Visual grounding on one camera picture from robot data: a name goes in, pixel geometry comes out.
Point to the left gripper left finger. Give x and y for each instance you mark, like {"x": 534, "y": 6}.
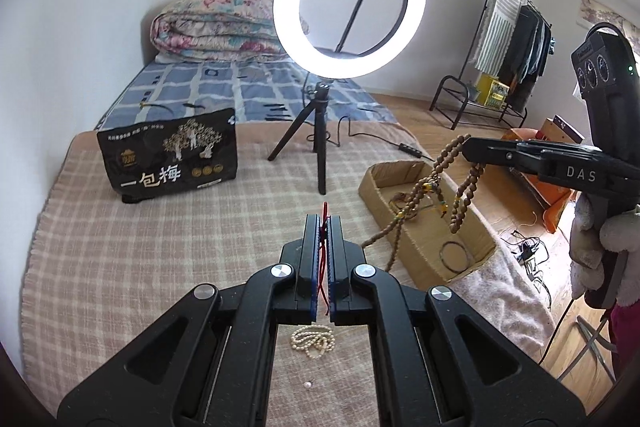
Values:
{"x": 207, "y": 361}

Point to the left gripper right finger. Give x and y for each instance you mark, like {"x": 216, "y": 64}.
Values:
{"x": 436, "y": 361}

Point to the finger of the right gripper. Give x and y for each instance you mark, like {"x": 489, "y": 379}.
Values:
{"x": 505, "y": 154}

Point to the dark thin bangle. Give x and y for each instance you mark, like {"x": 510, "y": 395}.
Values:
{"x": 455, "y": 257}

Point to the green jade red cord pendant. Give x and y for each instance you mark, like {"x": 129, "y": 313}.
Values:
{"x": 323, "y": 255}

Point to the pink sleeve forearm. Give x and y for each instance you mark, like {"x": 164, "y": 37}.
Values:
{"x": 624, "y": 333}

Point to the right white gloved hand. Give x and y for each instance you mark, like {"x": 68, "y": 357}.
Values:
{"x": 619, "y": 234}

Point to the books on orange box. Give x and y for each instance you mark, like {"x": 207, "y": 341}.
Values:
{"x": 557, "y": 130}

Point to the orange cloth covered box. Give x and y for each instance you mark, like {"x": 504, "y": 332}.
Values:
{"x": 552, "y": 198}

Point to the yellow box on rack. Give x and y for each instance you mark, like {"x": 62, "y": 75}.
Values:
{"x": 491, "y": 92}

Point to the black clothes rack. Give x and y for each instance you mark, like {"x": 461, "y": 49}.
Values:
{"x": 455, "y": 98}

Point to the dark hanging clothes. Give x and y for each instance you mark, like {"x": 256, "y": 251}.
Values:
{"x": 526, "y": 57}

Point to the brown cardboard box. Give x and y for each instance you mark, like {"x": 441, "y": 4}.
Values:
{"x": 385, "y": 188}

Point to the striped hanging towel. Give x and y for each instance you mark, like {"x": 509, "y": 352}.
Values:
{"x": 496, "y": 30}

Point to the black snack bag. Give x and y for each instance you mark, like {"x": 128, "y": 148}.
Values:
{"x": 158, "y": 158}

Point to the black tripod stand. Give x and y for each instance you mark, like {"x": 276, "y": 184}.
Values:
{"x": 317, "y": 107}

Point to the blue patterned bed sheet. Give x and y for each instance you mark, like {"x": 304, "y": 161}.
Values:
{"x": 257, "y": 91}

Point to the folded floral quilt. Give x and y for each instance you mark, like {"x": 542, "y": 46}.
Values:
{"x": 217, "y": 30}

